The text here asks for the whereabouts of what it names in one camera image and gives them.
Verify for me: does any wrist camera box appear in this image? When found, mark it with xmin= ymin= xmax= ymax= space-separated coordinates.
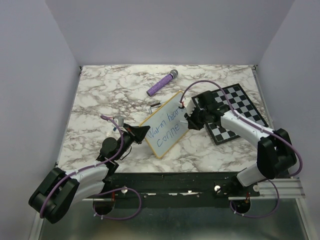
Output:
xmin=113 ymin=116 xmax=125 ymax=127
xmin=179 ymin=97 xmax=196 ymax=117

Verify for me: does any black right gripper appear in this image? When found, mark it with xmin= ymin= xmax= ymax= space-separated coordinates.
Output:
xmin=184 ymin=105 xmax=209 ymax=130

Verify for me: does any yellow framed whiteboard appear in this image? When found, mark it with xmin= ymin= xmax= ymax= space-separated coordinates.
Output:
xmin=140 ymin=91 xmax=189 ymax=159

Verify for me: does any black white chessboard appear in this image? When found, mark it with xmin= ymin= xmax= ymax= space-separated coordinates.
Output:
xmin=191 ymin=83 xmax=270 ymax=146

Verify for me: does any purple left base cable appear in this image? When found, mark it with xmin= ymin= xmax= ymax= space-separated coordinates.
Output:
xmin=92 ymin=187 xmax=142 ymax=221

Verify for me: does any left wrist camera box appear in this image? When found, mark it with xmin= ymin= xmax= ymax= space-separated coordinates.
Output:
xmin=113 ymin=116 xmax=125 ymax=127

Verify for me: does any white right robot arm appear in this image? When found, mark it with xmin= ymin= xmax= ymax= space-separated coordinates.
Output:
xmin=181 ymin=91 xmax=297 ymax=196

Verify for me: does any wire whiteboard stand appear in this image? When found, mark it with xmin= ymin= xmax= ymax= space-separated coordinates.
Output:
xmin=147 ymin=101 xmax=165 ymax=115

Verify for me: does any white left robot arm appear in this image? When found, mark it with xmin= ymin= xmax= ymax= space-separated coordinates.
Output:
xmin=28 ymin=123 xmax=150 ymax=224

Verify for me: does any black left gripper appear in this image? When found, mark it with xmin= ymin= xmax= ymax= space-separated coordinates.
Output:
xmin=114 ymin=123 xmax=150 ymax=161

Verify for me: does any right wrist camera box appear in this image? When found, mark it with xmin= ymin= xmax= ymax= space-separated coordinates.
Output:
xmin=179 ymin=97 xmax=196 ymax=117

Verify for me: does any purple glitter microphone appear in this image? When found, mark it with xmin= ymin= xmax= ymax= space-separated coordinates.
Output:
xmin=146 ymin=69 xmax=179 ymax=97

